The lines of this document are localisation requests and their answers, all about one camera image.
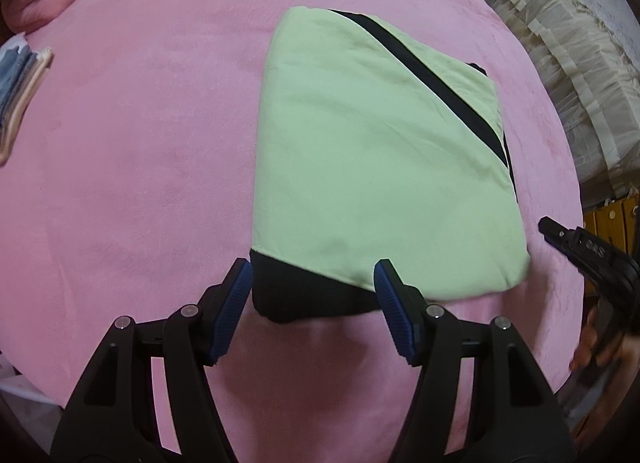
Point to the folded blue jeans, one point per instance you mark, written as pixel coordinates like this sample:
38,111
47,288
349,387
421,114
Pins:
12,78

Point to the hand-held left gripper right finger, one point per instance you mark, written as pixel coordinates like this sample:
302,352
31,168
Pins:
395,313

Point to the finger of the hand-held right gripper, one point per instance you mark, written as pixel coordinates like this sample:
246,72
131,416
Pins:
555,230

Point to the person's right hand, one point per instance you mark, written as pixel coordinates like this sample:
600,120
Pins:
585,338

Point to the green and black hooded jacket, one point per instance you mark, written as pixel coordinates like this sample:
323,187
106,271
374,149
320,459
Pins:
375,168

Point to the bed with pink sheet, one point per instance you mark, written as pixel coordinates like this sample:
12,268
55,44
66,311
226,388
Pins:
125,193

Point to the stack of folded clothes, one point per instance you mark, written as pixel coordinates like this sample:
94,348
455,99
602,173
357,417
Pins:
30,93

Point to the wooden drawer cabinet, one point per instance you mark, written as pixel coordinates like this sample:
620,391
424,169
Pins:
615,215

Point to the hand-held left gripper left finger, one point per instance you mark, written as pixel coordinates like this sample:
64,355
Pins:
232,313

